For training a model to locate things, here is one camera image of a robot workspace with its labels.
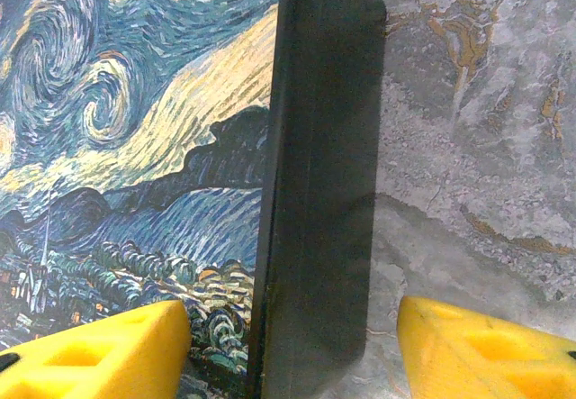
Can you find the black box with painting lid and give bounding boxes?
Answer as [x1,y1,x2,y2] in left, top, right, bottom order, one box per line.
[0,0,389,399]

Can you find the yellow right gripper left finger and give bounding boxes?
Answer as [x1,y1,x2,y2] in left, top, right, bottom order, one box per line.
[0,299,194,399]

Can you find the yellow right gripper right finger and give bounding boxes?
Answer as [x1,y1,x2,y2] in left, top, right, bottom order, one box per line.
[395,295,576,399]

